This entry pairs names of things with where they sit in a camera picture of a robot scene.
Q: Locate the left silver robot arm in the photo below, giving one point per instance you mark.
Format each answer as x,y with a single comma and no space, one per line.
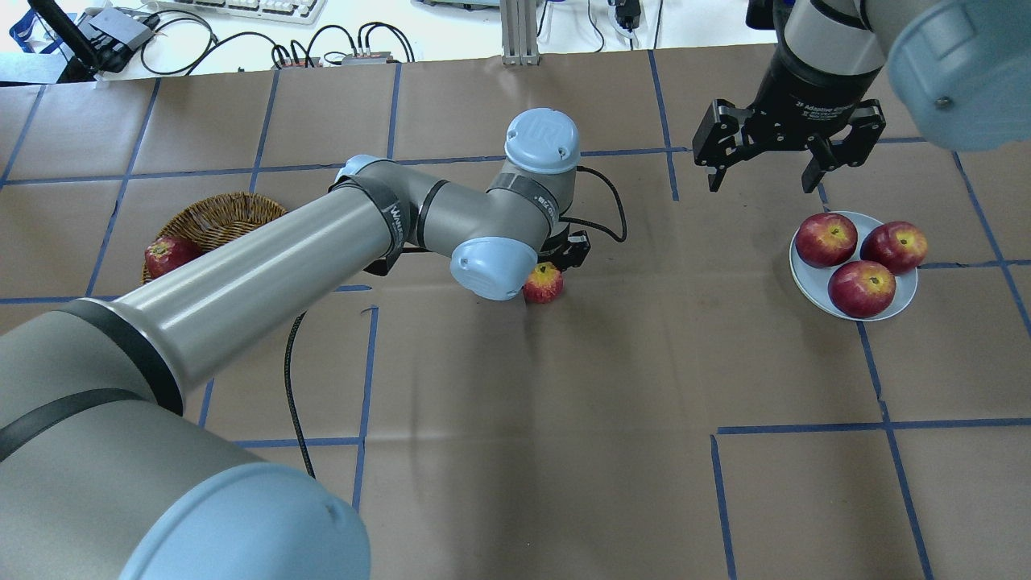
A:
103,478

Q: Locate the dark red apple in basket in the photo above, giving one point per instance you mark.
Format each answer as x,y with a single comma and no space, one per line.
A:
168,253

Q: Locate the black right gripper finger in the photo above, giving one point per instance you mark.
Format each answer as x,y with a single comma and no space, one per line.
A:
866,125
720,140

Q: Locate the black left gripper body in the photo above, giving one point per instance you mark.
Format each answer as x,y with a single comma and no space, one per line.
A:
573,251

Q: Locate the red apple on plate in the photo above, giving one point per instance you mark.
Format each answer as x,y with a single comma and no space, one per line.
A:
899,246
826,240
862,289

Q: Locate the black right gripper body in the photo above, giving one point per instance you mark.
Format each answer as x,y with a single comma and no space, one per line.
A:
810,100

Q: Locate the light blue plate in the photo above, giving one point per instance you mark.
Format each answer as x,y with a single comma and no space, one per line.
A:
812,282

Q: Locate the aluminium frame post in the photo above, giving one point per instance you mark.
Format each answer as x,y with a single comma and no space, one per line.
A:
519,33

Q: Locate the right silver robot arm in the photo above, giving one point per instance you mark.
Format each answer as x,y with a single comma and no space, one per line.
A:
960,68

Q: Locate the grey usb hub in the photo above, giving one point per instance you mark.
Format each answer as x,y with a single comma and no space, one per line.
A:
131,28

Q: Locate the red yellow apple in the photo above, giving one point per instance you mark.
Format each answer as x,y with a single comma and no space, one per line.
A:
545,284

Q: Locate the white keyboard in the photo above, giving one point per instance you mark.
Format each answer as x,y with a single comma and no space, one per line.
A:
302,12

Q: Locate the round wicker basket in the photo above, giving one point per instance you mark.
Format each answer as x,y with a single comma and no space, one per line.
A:
214,222

